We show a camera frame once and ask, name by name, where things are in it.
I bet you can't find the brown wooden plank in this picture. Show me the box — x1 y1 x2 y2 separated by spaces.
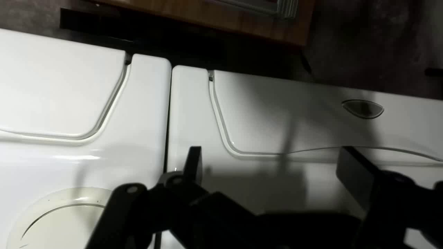
91 0 317 49

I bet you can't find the white washing machine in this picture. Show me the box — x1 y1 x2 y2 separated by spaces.
165 64 443 249

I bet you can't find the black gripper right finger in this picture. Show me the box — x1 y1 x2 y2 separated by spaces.
336 146 443 249

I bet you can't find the white laundry machine, cream cover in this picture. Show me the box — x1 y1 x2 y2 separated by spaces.
0 27 173 249

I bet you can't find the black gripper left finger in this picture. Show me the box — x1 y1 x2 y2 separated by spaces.
84 146 260 249

